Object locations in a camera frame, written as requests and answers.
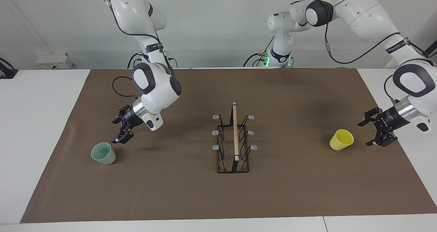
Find light green plastic cup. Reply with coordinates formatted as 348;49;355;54
91;142;116;165

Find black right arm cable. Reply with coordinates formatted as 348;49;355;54
96;0;164;98

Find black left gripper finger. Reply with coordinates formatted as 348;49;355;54
358;107;382;127
366;131;398;147

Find brown table mat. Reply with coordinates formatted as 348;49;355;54
20;68;437;223

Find black wire cup rack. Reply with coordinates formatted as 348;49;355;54
212;102;258;174

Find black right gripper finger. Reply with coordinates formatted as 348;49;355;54
115;124;134;144
112;106;129;124

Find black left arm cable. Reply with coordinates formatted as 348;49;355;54
290;0;431;103

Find white wall socket box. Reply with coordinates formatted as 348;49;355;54
36;52;73;69

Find black base cable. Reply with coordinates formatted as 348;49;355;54
127;53;144;69
243;37;275;67

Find black clamp mount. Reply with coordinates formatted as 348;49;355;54
0;58;18;79

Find yellow plastic cup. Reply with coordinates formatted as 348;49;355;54
329;129;354;151

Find black stand pole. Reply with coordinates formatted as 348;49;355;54
424;41;437;58

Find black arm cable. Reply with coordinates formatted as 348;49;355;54
96;0;164;98
290;0;431;103

